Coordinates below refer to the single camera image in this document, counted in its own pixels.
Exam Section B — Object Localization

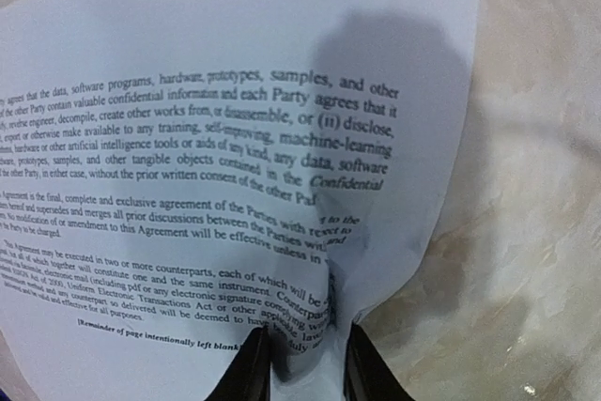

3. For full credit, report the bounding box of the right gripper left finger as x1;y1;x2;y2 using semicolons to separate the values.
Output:
206;326;271;401

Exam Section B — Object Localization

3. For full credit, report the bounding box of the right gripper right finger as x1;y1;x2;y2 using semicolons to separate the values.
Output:
344;323;413;401

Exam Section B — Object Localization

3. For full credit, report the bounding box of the white paper sheet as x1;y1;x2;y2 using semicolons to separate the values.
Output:
1;0;478;400

